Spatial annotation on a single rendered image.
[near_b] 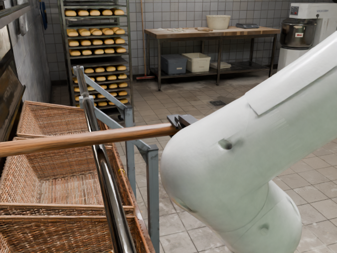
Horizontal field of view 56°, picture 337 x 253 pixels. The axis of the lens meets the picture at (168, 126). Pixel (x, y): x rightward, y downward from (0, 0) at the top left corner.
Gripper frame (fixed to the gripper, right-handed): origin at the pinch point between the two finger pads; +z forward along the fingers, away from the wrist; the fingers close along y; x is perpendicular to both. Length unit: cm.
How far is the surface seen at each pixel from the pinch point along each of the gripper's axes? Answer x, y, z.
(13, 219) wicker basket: -45, 37, 28
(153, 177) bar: 4, 36, 38
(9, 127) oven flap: -50, 24, 77
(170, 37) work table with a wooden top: 131, 34, 415
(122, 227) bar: -17.8, 2.2, -27.3
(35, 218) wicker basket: -39, 38, 28
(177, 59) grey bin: 149, 72, 430
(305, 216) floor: 127, 119, 83
